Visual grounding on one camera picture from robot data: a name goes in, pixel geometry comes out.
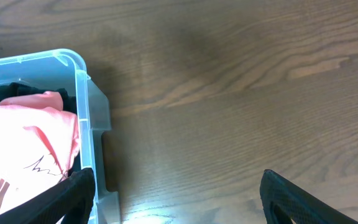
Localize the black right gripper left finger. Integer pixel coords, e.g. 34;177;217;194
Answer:
0;168;96;224

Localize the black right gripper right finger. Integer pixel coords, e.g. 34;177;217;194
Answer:
260;169;358;224

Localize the pink printed t-shirt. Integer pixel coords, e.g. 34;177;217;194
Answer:
0;91;81;214

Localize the dark navy taped garment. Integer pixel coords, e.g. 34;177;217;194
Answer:
0;82;82;178

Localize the clear plastic storage bin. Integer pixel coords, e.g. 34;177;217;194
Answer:
0;49;121;224

